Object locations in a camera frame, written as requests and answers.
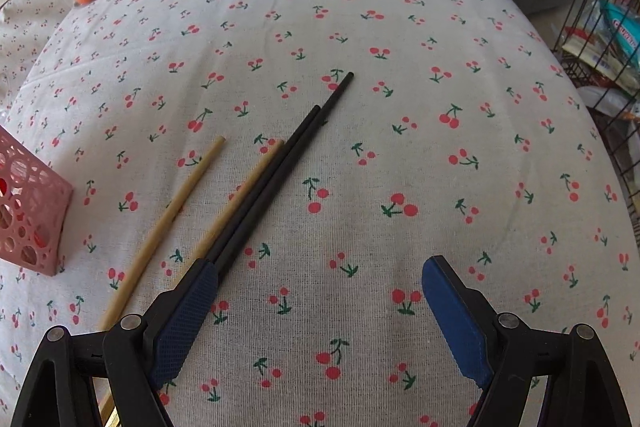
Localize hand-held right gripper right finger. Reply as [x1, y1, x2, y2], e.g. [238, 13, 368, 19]
[421, 255, 633, 427]

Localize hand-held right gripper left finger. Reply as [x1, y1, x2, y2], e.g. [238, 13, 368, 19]
[10, 258, 219, 427]

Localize plain wooden chopstick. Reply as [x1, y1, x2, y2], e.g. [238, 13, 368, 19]
[97, 136, 227, 333]
[187, 139, 286, 268]

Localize pink perforated utensil basket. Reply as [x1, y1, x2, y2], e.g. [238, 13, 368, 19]
[0, 124, 75, 278]

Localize black chopstick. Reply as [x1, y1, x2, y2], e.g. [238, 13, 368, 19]
[197, 105, 322, 265]
[215, 72, 356, 280]

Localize cherry print tablecloth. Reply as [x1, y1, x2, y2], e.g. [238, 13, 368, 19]
[0, 0, 640, 427]

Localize blue white packet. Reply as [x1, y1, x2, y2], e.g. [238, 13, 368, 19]
[599, 0, 640, 58]

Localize black wire rack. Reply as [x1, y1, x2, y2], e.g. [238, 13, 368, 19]
[552, 0, 640, 228]

